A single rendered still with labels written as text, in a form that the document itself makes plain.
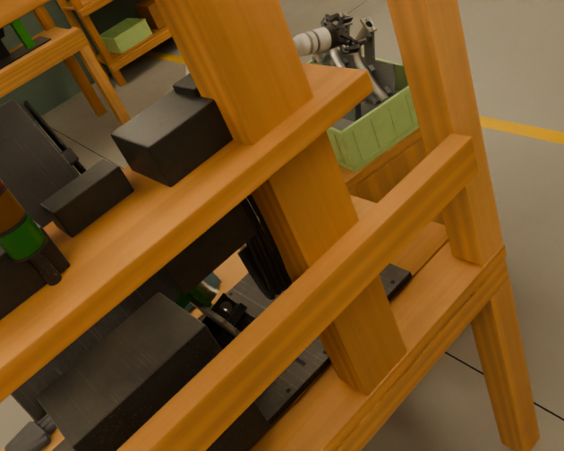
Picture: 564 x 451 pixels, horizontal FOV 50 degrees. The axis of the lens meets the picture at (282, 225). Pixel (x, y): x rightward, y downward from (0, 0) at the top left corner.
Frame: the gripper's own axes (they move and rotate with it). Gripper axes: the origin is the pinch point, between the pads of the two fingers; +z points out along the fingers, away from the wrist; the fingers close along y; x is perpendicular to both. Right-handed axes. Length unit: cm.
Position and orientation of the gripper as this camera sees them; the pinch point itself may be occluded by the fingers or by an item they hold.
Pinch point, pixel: (357, 29)
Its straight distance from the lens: 218.0
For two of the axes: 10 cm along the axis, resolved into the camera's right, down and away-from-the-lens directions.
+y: -4.8, -8.5, 2.1
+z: 8.2, -3.5, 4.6
